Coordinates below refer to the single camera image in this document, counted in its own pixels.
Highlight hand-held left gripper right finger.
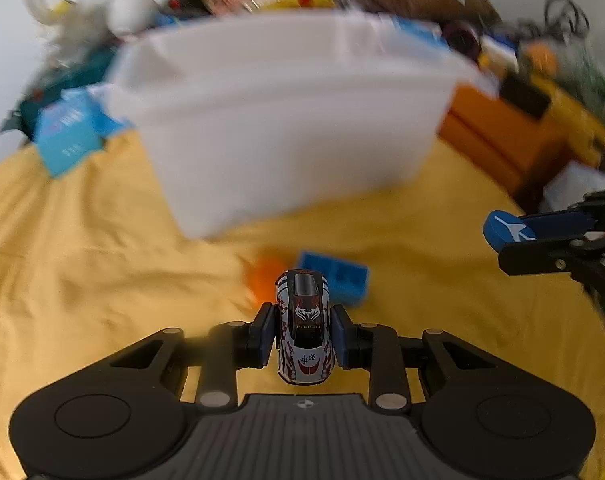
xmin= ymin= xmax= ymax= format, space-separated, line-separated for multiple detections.
xmin=330 ymin=303 xmax=489 ymax=411

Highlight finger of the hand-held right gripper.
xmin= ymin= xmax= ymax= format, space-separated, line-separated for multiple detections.
xmin=497 ymin=232 xmax=605 ymax=287
xmin=483 ymin=189 xmax=605 ymax=253

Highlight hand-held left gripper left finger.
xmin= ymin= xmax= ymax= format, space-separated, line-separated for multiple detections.
xmin=102 ymin=301 xmax=278 ymax=408

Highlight white red toy car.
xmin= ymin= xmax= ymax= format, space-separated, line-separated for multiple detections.
xmin=274 ymin=268 xmax=338 ymax=387

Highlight white plastic bin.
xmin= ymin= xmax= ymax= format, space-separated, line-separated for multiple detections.
xmin=104 ymin=10 xmax=499 ymax=239

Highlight orange toy brick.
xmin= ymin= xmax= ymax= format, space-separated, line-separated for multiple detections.
xmin=245 ymin=257 xmax=289 ymax=307

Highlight blue toy brick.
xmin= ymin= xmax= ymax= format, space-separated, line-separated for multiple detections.
xmin=295 ymin=251 xmax=370 ymax=308

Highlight orange box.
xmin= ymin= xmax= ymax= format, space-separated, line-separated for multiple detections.
xmin=439 ymin=84 xmax=569 ymax=197

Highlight black flat object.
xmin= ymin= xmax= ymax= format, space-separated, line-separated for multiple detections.
xmin=499 ymin=71 xmax=552 ymax=119

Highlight yellow cloth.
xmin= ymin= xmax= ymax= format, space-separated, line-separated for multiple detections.
xmin=0 ymin=125 xmax=605 ymax=480

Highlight light blue packet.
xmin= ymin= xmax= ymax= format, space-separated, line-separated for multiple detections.
xmin=391 ymin=16 xmax=449 ymax=50

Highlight light blue box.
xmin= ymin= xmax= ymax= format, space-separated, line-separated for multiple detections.
xmin=36 ymin=86 xmax=134 ymax=179

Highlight teal bag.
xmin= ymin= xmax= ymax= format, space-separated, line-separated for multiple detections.
xmin=1 ymin=49 xmax=116 ymax=137

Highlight white round object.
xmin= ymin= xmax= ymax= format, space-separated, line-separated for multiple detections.
xmin=107 ymin=0 xmax=159 ymax=37

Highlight white fluffy object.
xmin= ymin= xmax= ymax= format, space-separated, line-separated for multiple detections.
xmin=21 ymin=0 xmax=109 ymax=57

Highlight black cables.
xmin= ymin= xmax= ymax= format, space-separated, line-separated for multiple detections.
xmin=544 ymin=0 xmax=592 ymax=37

